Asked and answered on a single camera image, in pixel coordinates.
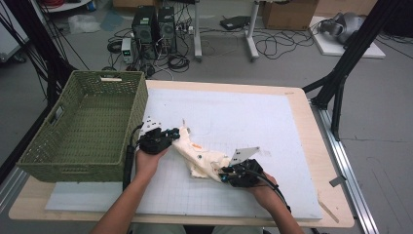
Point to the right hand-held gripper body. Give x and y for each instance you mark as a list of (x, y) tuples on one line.
[(246, 172)]

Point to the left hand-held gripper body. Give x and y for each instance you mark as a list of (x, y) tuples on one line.
[(154, 141)]

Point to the cream towel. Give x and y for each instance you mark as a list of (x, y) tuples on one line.
[(201, 159)]

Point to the green woven basket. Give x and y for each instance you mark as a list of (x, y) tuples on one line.
[(87, 130)]

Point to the person's left hand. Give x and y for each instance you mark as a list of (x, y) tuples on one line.
[(146, 165)]

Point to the person's right hand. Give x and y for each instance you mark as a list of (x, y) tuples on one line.
[(268, 195)]

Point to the white grid mat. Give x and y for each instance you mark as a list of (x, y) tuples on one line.
[(233, 113)]

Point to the thin wooden stick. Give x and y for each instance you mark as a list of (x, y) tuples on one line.
[(328, 210)]

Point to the grey tape piece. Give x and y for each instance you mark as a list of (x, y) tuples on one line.
[(337, 181)]

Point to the small white power supply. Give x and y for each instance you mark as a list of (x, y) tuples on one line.
[(126, 50)]

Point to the black computer tower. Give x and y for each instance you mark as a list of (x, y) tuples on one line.
[(167, 29), (144, 29)]

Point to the white power strip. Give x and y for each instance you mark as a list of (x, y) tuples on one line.
[(185, 29)]

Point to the black flat device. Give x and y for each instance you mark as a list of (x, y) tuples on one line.
[(235, 22)]

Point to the clear plastic bag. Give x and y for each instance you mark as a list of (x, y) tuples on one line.
[(83, 23)]

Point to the black metal stand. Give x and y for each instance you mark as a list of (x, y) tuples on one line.
[(344, 65), (35, 42)]

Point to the white floor board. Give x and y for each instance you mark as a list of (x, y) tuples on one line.
[(328, 47)]

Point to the brown cardboard box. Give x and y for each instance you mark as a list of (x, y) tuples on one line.
[(289, 14)]

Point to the grey headset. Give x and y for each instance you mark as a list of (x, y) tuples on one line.
[(344, 26)]

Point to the white metal desk frame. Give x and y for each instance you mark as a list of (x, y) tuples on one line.
[(197, 32)]

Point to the aluminium floor rail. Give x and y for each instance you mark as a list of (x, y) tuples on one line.
[(350, 182)]

